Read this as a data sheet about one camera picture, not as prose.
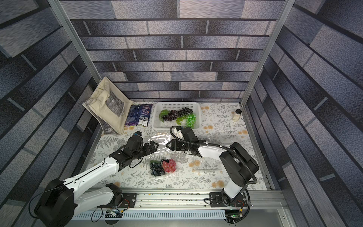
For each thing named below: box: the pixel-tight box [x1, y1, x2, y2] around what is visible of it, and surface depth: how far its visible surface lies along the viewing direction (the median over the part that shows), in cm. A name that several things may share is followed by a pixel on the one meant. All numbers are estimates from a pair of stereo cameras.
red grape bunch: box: [162, 158, 176, 173], surface depth 81 cm
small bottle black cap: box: [232, 108, 242, 122], surface depth 106 cm
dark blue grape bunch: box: [149, 159, 166, 177], surface depth 82 cm
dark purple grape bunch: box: [162, 106, 194, 122], surface depth 109 cm
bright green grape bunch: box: [186, 113, 197, 129], surface depth 105 cm
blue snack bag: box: [124, 104, 154, 128], surface depth 109 cm
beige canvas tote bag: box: [82, 76, 134, 135], surface depth 97 cm
